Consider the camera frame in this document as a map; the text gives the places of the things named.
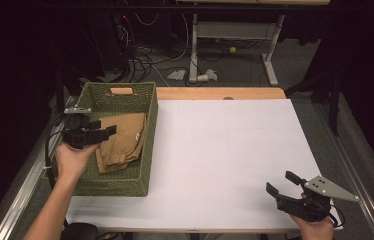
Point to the white table mat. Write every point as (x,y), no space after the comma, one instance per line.
(228,156)

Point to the person's right hand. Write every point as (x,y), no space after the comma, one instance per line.
(313,230)

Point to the brown pants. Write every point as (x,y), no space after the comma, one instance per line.
(125,140)

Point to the black stool seat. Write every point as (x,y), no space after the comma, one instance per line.
(80,231)

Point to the white metal desk frame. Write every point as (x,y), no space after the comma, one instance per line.
(235,30)

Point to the black metal stand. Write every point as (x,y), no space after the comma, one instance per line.
(333,100)

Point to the person's left hand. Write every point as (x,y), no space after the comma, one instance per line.
(73,161)

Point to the green woven basket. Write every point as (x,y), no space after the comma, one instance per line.
(148,133)

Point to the crumpled white paper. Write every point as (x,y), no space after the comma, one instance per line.
(177,75)

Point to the yellow tennis ball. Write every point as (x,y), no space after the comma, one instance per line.
(232,49)

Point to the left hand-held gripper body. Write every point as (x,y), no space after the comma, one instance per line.
(76,133)

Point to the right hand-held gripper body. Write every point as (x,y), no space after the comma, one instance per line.
(321,191)

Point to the aluminium rail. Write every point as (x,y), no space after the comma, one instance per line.
(25,186)
(351,156)

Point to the black computer tower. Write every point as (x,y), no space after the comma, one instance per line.
(108,43)

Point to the white paper roll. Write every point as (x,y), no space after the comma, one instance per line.
(206,76)

